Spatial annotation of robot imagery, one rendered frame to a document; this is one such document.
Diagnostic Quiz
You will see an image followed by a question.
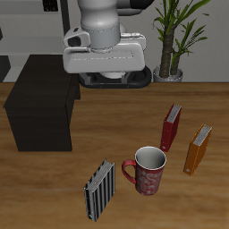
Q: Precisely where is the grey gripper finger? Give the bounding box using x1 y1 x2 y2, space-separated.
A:
121 70 144 84
78 72 97 86

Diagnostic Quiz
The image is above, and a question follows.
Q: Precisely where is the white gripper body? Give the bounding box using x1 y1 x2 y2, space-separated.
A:
62 32 148 74

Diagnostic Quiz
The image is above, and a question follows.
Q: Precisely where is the red book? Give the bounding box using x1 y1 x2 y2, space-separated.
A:
159 103 182 153

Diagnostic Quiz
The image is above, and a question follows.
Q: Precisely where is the red patterned mug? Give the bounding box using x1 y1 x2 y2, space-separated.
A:
121 145 167 197

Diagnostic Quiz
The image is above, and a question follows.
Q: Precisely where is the orange book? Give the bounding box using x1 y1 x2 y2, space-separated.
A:
182 123 214 177

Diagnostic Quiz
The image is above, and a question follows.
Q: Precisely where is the black white striped book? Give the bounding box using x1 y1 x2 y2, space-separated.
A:
83 158 116 223

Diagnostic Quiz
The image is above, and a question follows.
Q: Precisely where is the dark brown desk caddy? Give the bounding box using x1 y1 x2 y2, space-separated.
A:
3 54 81 153

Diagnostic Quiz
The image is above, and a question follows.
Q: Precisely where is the green pot plant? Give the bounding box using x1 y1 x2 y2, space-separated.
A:
151 0 212 83

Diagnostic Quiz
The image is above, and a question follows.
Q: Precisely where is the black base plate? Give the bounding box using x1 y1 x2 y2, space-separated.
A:
78 65 153 89

